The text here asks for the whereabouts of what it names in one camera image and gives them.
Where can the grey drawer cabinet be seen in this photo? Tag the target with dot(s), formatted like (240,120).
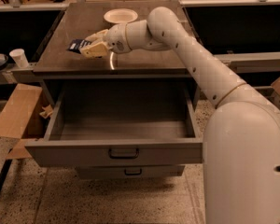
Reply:
(114,79)

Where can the dark blue rxbar packet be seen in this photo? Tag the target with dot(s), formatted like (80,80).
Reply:
(77,44)

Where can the black drawer handle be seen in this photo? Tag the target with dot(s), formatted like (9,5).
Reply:
(129,172)
(123,154)

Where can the black top drawer handle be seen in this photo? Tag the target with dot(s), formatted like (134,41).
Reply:
(123,154)

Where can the brown cardboard box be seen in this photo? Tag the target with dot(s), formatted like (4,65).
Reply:
(23,118)

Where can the open grey top drawer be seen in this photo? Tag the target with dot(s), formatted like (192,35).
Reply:
(78,136)

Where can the grey lower drawer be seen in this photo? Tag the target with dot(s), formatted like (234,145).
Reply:
(118,172)

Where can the white ceramic bowl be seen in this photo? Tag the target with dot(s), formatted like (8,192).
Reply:
(120,15)

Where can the white paper cup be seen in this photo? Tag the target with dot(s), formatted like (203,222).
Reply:
(18,55)

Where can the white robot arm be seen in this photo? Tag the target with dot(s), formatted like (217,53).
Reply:
(241,141)

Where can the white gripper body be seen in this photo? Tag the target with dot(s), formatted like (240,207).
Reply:
(117,40)

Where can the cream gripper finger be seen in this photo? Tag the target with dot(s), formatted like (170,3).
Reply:
(99,35)
(99,49)

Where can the black lower drawer handle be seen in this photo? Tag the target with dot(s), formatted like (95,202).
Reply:
(129,172)

